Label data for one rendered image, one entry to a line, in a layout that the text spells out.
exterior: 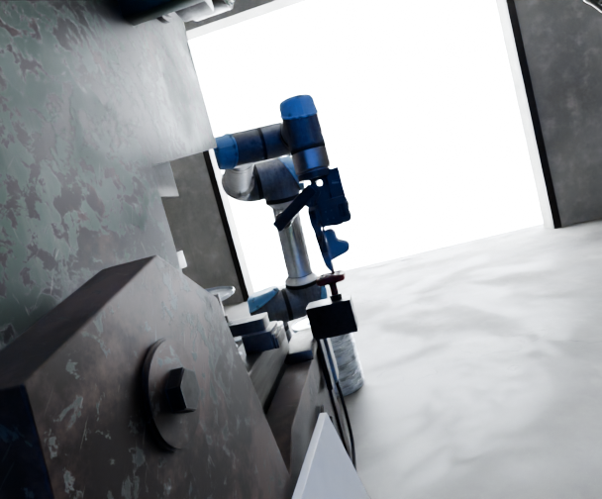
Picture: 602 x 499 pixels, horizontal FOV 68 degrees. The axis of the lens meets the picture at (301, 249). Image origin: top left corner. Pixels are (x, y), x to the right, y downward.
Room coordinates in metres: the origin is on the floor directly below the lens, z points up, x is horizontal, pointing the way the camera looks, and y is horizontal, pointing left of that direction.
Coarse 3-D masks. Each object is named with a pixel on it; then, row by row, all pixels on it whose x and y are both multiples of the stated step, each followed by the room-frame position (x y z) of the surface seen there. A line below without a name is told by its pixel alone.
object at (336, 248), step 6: (324, 234) 0.90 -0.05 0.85; (330, 234) 0.90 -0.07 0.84; (330, 240) 0.90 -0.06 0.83; (336, 240) 0.90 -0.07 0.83; (330, 246) 0.90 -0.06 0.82; (336, 246) 0.90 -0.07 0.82; (342, 246) 0.90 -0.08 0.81; (348, 246) 0.90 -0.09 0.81; (324, 252) 0.90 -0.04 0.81; (330, 252) 0.90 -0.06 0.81; (336, 252) 0.90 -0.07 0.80; (342, 252) 0.90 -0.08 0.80; (324, 258) 0.90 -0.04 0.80; (330, 258) 0.90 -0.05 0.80; (330, 264) 0.91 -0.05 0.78; (330, 270) 0.92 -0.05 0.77
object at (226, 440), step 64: (64, 320) 0.27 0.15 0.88; (128, 320) 0.29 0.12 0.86; (192, 320) 0.39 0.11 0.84; (0, 384) 0.21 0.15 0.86; (64, 384) 0.22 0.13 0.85; (128, 384) 0.27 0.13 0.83; (192, 384) 0.32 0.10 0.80; (320, 384) 0.89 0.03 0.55; (0, 448) 0.20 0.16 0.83; (64, 448) 0.21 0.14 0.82; (128, 448) 0.25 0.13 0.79; (192, 448) 0.32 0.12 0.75; (256, 448) 0.45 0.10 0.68
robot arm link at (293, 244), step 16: (272, 160) 1.37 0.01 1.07; (288, 160) 1.37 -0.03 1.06; (256, 176) 1.34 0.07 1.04; (272, 176) 1.35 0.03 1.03; (288, 176) 1.36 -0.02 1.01; (272, 192) 1.36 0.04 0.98; (288, 192) 1.37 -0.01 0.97; (272, 208) 1.41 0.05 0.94; (288, 240) 1.41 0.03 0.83; (304, 240) 1.44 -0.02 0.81; (288, 256) 1.43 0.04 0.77; (304, 256) 1.43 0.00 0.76; (288, 272) 1.45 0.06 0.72; (304, 272) 1.44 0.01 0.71; (288, 288) 1.46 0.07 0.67; (304, 288) 1.43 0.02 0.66; (320, 288) 1.46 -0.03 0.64; (304, 304) 1.44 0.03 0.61
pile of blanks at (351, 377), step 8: (344, 336) 2.09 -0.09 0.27; (352, 336) 2.16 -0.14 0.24; (336, 344) 2.06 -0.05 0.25; (344, 344) 2.08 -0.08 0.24; (352, 344) 2.13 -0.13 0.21; (336, 352) 2.05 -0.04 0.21; (344, 352) 2.07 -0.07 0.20; (352, 352) 2.13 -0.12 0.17; (336, 360) 2.05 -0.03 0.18; (344, 360) 2.06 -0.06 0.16; (352, 360) 2.12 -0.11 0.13; (344, 368) 2.06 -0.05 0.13; (352, 368) 2.09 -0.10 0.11; (360, 368) 2.14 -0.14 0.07; (344, 376) 2.06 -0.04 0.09; (352, 376) 2.08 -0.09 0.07; (360, 376) 2.14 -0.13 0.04; (344, 384) 2.05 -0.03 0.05; (352, 384) 2.07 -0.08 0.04; (360, 384) 2.11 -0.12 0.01; (336, 392) 2.05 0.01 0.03; (344, 392) 2.05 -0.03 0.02
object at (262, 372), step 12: (240, 336) 0.83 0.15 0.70; (240, 348) 0.75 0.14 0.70; (288, 348) 0.85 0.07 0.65; (252, 360) 0.65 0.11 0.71; (264, 360) 0.68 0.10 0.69; (276, 360) 0.75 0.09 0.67; (252, 372) 0.62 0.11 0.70; (264, 372) 0.67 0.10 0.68; (276, 372) 0.73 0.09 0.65; (252, 384) 0.60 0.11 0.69; (264, 384) 0.65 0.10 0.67; (264, 396) 0.64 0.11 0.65
